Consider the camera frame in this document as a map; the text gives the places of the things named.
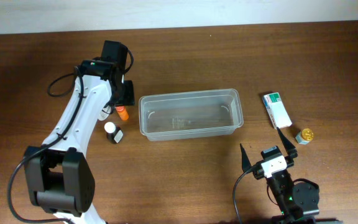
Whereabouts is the small jar gold lid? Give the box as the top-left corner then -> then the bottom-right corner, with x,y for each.
295,128 -> 314,144

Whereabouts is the clear plastic container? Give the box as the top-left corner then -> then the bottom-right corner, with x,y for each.
139,88 -> 244,141

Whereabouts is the orange tablet tube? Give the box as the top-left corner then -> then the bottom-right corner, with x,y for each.
115,106 -> 129,121

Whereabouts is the white spray bottle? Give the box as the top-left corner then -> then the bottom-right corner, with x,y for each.
98,110 -> 109,121

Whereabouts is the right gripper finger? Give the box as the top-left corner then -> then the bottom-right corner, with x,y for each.
277,128 -> 296,154
240,144 -> 252,173

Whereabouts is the dark bottle white cap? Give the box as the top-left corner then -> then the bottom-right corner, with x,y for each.
104,122 -> 124,144

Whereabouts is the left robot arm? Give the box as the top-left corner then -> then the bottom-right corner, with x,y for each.
18,40 -> 135,223

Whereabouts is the white green medicine box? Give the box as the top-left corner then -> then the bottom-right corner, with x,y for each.
262,92 -> 292,129

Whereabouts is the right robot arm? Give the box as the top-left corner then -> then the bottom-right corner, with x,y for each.
232,129 -> 342,224

